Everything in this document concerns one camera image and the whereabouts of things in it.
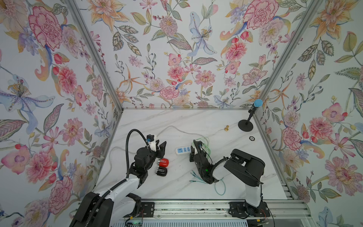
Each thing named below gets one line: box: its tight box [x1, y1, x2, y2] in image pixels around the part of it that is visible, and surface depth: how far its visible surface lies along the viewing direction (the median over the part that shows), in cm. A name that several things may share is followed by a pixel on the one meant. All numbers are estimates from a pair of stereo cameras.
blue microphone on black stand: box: [238, 98, 264, 132], surface depth 111 cm
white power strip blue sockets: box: [175, 146, 192, 155], surface depth 95 cm
